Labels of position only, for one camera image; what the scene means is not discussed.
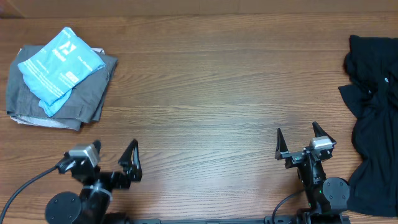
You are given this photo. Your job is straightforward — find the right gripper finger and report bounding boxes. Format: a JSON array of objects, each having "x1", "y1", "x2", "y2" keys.
[
  {"x1": 275, "y1": 128, "x2": 289, "y2": 160},
  {"x1": 312, "y1": 121, "x2": 336, "y2": 144}
]

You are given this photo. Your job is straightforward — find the light blue printed t-shirt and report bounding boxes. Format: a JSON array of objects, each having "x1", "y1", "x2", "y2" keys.
[{"x1": 17, "y1": 27, "x2": 105, "y2": 117}]

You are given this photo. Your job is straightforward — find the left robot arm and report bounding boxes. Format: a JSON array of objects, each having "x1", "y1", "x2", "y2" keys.
[{"x1": 45, "y1": 139, "x2": 142, "y2": 224}]

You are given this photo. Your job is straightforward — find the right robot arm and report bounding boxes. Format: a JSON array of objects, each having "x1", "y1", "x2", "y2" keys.
[{"x1": 271, "y1": 121, "x2": 350, "y2": 224}]

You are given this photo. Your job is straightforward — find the folded grey trousers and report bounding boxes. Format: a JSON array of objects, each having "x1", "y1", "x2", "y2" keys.
[{"x1": 6, "y1": 45, "x2": 118, "y2": 131}]

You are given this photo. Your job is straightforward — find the black polo shirt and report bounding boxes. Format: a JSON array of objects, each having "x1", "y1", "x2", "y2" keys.
[{"x1": 339, "y1": 35, "x2": 397, "y2": 217}]

